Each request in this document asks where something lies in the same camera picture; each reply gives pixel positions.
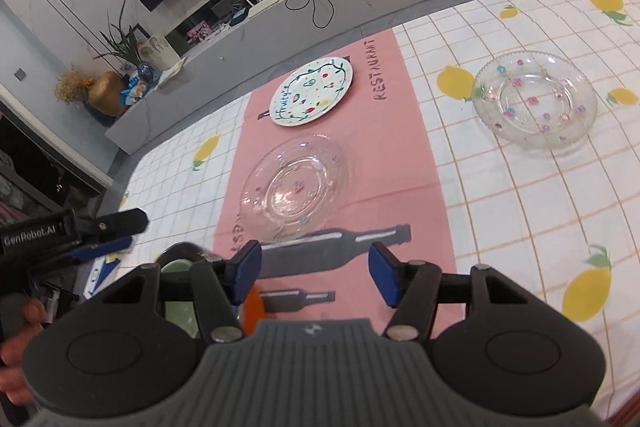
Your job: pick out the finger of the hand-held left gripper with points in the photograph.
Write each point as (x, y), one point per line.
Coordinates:
(100, 249)
(120, 222)

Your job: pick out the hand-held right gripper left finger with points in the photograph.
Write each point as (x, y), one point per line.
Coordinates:
(247, 269)

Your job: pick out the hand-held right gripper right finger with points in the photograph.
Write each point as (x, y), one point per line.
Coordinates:
(382, 277)

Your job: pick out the orange steel bowl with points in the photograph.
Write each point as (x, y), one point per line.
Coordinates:
(251, 307)

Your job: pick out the green ceramic bowl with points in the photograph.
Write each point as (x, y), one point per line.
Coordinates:
(176, 314)

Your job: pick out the clear glass plate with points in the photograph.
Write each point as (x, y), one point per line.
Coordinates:
(295, 187)

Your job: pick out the painted white plate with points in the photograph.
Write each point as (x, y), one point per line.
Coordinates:
(310, 92)

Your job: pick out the deep flowered glass plate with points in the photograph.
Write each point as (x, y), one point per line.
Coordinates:
(535, 99)

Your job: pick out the person's left hand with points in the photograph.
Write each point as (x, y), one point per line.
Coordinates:
(10, 367)

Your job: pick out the white and blue box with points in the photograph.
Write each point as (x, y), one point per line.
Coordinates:
(102, 277)

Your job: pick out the pink printed placemat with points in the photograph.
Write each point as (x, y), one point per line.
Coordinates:
(400, 187)

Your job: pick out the gold vase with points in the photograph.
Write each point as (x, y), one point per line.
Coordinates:
(107, 94)

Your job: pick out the blue snack packets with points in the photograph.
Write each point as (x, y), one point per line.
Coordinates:
(134, 93)

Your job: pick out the dried flower bunch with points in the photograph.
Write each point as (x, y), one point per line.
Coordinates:
(70, 87)

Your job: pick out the lemon checked tablecloth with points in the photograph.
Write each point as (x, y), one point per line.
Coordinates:
(525, 217)

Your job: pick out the pale paper envelopes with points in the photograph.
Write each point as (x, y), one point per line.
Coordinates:
(174, 72)

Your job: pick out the card with drawn figures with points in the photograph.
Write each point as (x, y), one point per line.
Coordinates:
(160, 49)

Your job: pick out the long-leaf green plant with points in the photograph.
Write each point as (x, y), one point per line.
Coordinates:
(125, 44)

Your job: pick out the pink photo card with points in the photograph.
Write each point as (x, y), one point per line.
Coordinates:
(197, 31)

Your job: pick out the small black box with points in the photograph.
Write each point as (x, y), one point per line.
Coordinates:
(238, 17)

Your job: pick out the grey wall switch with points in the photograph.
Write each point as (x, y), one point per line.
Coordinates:
(20, 73)

